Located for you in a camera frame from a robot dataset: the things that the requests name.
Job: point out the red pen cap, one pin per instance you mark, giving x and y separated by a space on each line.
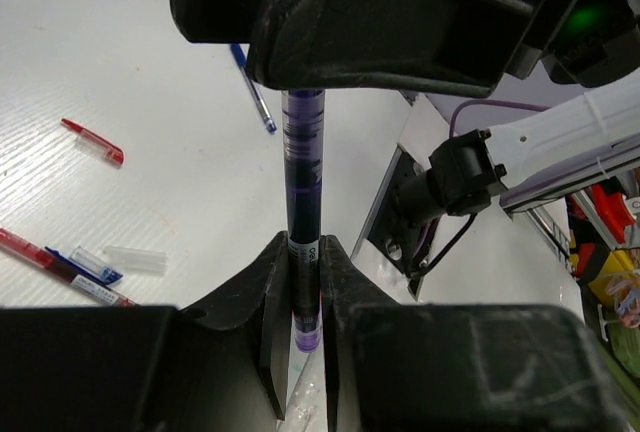
91 141

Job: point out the purple ink pen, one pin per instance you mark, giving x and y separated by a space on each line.
303 132

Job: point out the blue pen cap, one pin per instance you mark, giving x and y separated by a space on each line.
89 265

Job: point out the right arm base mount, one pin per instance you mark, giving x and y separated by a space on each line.
400 237

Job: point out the blue ballpoint pen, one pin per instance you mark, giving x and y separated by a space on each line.
263 111

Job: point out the clear cap near pens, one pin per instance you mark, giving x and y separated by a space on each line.
137 260

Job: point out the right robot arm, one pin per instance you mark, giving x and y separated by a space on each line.
513 153

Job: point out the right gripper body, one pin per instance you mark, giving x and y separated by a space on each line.
590 43

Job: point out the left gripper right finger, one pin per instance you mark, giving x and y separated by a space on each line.
394 367

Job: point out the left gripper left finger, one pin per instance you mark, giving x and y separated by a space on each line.
220 364

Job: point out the dark red gel pen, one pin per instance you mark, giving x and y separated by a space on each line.
54 264

